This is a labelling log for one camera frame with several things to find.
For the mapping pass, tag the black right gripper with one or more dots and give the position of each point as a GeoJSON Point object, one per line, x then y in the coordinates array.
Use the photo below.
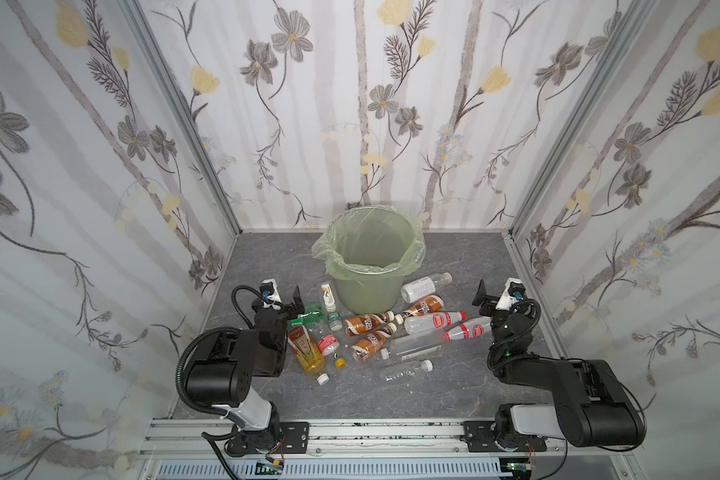
{"type": "Point", "coordinates": [492, 305]}

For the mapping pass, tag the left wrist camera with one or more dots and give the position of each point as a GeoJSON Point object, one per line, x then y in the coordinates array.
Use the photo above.
{"type": "Point", "coordinates": [269, 290]}

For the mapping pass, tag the mesh waste bin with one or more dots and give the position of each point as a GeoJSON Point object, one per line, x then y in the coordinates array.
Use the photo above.
{"type": "Point", "coordinates": [373, 295]}

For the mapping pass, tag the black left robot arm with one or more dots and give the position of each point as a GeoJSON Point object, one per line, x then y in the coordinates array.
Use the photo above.
{"type": "Point", "coordinates": [214, 374]}

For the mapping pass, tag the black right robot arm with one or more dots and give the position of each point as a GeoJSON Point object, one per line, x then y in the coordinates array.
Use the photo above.
{"type": "Point", "coordinates": [590, 407]}

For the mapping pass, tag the white vented cable duct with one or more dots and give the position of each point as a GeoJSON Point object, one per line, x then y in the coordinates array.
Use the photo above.
{"type": "Point", "coordinates": [385, 468]}

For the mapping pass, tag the red label water bottle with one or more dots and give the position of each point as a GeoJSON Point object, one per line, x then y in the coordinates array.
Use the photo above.
{"type": "Point", "coordinates": [468, 329]}

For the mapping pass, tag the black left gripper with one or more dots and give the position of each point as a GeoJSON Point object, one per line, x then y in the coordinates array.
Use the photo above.
{"type": "Point", "coordinates": [285, 308]}

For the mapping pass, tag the brown coffee bottle right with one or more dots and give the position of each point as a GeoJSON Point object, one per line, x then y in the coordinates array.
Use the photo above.
{"type": "Point", "coordinates": [429, 304]}

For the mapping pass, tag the brown coffee bottle lower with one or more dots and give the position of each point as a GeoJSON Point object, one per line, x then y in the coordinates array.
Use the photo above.
{"type": "Point", "coordinates": [373, 342]}

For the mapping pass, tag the yellow tea bottle red label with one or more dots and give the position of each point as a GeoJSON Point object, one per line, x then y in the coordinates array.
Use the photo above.
{"type": "Point", "coordinates": [305, 350]}

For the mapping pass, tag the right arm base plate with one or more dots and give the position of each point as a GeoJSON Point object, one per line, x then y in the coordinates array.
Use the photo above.
{"type": "Point", "coordinates": [480, 436]}

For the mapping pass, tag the aluminium mounting rail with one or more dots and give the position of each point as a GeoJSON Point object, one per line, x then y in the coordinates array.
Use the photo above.
{"type": "Point", "coordinates": [330, 438]}

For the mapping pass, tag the brown coffee bottle upper left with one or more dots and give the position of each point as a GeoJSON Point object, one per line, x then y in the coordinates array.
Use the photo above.
{"type": "Point", "coordinates": [366, 323]}

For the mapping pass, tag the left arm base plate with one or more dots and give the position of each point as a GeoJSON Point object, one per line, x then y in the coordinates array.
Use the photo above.
{"type": "Point", "coordinates": [279, 439]}

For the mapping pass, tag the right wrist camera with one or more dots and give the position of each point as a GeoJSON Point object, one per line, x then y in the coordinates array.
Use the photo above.
{"type": "Point", "coordinates": [513, 293]}

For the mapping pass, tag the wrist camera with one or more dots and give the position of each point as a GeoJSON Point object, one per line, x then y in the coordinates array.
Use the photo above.
{"type": "Point", "coordinates": [269, 290]}
{"type": "Point", "coordinates": [513, 293]}

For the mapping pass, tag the small bottle pink label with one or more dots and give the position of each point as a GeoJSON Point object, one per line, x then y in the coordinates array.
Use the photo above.
{"type": "Point", "coordinates": [325, 340]}

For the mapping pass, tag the green plastic bottle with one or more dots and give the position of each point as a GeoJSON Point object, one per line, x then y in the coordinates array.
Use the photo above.
{"type": "Point", "coordinates": [313, 314]}

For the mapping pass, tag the white label clear bottle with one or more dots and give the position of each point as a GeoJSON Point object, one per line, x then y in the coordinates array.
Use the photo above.
{"type": "Point", "coordinates": [422, 287]}

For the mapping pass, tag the clear square bottle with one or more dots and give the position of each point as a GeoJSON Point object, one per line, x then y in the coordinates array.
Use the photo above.
{"type": "Point", "coordinates": [413, 346]}

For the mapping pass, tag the clear bottle with crane label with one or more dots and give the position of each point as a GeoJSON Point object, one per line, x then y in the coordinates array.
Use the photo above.
{"type": "Point", "coordinates": [330, 307]}

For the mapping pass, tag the brown coffee bottle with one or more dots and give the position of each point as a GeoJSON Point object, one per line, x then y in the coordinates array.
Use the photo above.
{"type": "Point", "coordinates": [366, 323]}
{"type": "Point", "coordinates": [429, 304]}
{"type": "Point", "coordinates": [373, 342]}

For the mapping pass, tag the green plastic bin liner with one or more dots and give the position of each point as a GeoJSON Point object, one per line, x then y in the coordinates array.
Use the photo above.
{"type": "Point", "coordinates": [367, 242]}

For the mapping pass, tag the clear bottle white cap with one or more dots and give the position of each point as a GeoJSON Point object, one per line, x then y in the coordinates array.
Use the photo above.
{"type": "Point", "coordinates": [406, 370]}

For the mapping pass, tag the red cap water bottle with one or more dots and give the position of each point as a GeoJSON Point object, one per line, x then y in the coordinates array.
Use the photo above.
{"type": "Point", "coordinates": [432, 321]}

